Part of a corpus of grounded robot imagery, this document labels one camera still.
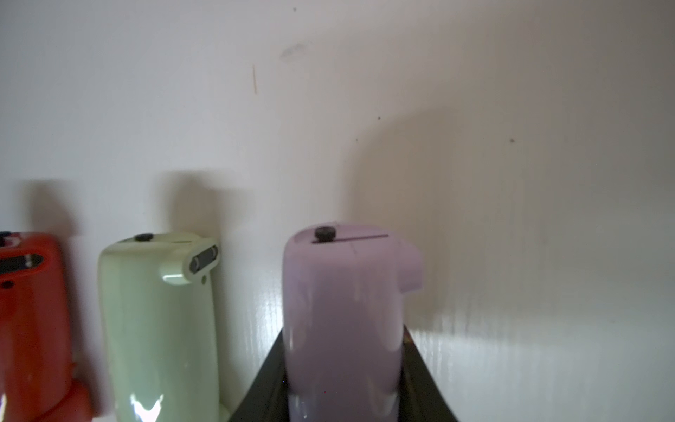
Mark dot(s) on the green flashlight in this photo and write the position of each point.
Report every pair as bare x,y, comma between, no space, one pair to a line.
157,305

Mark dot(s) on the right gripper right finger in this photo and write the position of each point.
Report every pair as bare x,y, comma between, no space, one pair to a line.
420,398

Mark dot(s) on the purple flashlight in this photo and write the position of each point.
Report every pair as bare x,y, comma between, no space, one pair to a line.
343,290

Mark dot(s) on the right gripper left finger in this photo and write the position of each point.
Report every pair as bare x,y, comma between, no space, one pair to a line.
267,399

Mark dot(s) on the red flashlight back row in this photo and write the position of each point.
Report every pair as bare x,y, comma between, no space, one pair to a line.
37,382

